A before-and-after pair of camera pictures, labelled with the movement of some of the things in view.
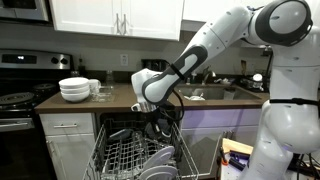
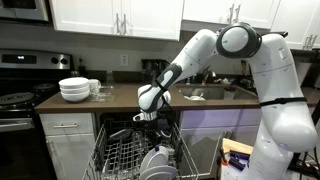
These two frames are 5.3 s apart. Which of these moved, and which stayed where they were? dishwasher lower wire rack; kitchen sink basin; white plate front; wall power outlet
Moved: white plate front
Stayed: kitchen sink basin; wall power outlet; dishwasher lower wire rack
